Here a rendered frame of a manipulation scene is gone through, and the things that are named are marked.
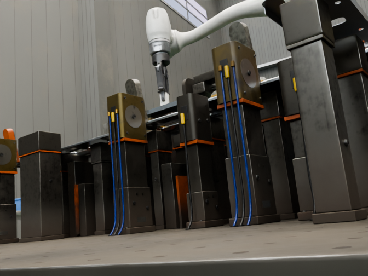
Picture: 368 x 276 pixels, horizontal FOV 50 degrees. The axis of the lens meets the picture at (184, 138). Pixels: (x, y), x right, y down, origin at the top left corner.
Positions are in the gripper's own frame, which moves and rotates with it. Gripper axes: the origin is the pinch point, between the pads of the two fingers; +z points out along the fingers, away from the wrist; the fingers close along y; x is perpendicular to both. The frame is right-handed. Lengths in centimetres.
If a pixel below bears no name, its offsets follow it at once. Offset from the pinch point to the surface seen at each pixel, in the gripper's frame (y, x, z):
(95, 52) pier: -283, -160, -168
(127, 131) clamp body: 62, 6, 25
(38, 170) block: 45, -29, 29
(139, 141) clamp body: 58, 8, 28
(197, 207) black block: 69, 23, 46
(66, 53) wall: -268, -190, -167
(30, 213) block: 43, -34, 42
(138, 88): 56, 8, 13
